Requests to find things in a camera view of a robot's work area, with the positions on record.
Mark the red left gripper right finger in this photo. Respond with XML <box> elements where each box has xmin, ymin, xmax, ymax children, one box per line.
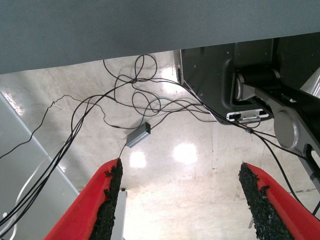
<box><xmin>238</xmin><ymin>162</ymin><xmax>320</xmax><ymax>240</ymax></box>

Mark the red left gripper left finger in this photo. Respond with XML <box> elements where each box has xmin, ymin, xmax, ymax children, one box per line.
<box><xmin>43</xmin><ymin>157</ymin><xmax>124</xmax><ymax>240</ymax></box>

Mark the silver jointed link arm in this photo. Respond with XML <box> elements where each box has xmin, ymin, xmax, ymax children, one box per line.
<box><xmin>242</xmin><ymin>83</ymin><xmax>313</xmax><ymax>157</ymax></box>

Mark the aluminium profile table leg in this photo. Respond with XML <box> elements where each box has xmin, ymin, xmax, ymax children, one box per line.
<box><xmin>0</xmin><ymin>91</ymin><xmax>80</xmax><ymax>240</ymax></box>

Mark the grey box with green light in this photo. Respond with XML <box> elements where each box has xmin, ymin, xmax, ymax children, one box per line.
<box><xmin>125</xmin><ymin>122</ymin><xmax>152</xmax><ymax>148</ymax></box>

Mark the black cylinder machine part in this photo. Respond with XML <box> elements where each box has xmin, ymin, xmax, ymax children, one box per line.
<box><xmin>236</xmin><ymin>68</ymin><xmax>282</xmax><ymax>101</ymax></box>

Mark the dark grey table cloth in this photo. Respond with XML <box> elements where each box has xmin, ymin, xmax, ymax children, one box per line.
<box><xmin>0</xmin><ymin>0</ymin><xmax>320</xmax><ymax>75</ymax></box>

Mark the light grey upright post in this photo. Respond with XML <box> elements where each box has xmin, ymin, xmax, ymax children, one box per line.
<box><xmin>109</xmin><ymin>188</ymin><xmax>128</xmax><ymax>240</ymax></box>

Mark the thin dark floor cable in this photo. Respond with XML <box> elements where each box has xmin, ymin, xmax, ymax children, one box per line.
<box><xmin>113</xmin><ymin>77</ymin><xmax>228</xmax><ymax>123</ymax></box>
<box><xmin>103</xmin><ymin>53</ymin><xmax>159</xmax><ymax>85</ymax></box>
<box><xmin>246</xmin><ymin>127</ymin><xmax>320</xmax><ymax>218</ymax></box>
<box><xmin>0</xmin><ymin>94</ymin><xmax>86</xmax><ymax>160</ymax></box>
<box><xmin>0</xmin><ymin>92</ymin><xmax>137</xmax><ymax>233</ymax></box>

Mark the thin white floor cable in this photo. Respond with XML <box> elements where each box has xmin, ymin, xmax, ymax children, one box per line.
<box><xmin>0</xmin><ymin>153</ymin><xmax>55</xmax><ymax>221</ymax></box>

